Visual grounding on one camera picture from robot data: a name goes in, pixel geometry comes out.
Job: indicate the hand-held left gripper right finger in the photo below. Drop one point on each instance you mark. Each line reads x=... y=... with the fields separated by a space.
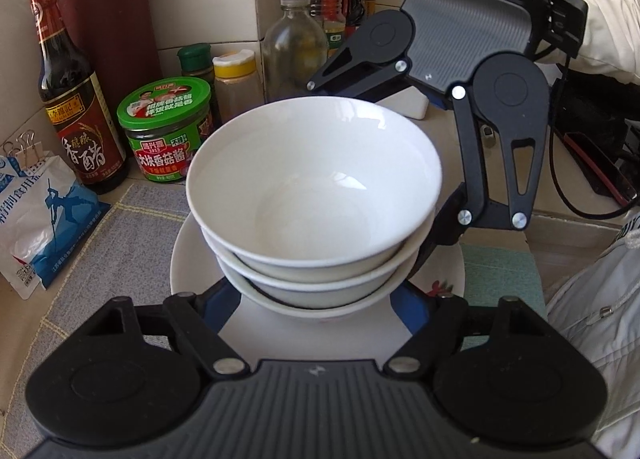
x=412 y=306

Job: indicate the green capped spice jar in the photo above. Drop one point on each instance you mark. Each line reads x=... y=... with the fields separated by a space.
x=195 y=59

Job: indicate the dark vinegar bottle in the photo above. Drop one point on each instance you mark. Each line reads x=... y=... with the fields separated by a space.
x=75 y=129

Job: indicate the small white block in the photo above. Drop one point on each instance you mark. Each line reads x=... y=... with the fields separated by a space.
x=415 y=106

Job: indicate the metal binder clip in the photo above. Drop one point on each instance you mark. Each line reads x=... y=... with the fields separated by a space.
x=29 y=151

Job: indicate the large white fruit print plate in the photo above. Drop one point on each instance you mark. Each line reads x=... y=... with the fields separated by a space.
x=310 y=339

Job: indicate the person's right forearm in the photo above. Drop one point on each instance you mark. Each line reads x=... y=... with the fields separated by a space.
x=610 y=29

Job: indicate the black and red device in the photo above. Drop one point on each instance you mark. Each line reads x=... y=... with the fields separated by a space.
x=590 y=139

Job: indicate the dark red knife block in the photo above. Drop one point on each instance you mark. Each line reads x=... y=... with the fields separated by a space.
x=115 y=39

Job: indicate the white bowl with pink flowers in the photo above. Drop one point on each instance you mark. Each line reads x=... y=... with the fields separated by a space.
x=320 y=311
x=320 y=281

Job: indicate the yellow lidded spice jar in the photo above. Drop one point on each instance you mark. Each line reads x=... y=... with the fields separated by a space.
x=235 y=89

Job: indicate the green lidded sauce jar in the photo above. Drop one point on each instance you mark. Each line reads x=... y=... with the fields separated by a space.
x=160 y=139

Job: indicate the blue and white salt bag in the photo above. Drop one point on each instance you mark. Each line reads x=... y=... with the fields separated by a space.
x=50 y=219

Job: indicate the grey and teal checked towel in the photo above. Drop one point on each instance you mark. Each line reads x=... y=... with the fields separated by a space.
x=125 y=239

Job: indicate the clear bottle with red cap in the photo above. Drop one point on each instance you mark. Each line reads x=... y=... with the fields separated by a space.
x=292 y=49

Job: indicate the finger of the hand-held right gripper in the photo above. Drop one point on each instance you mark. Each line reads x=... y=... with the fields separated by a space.
x=470 y=164
x=350 y=76

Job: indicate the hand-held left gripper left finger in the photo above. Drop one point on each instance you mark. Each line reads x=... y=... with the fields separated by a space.
x=219 y=306

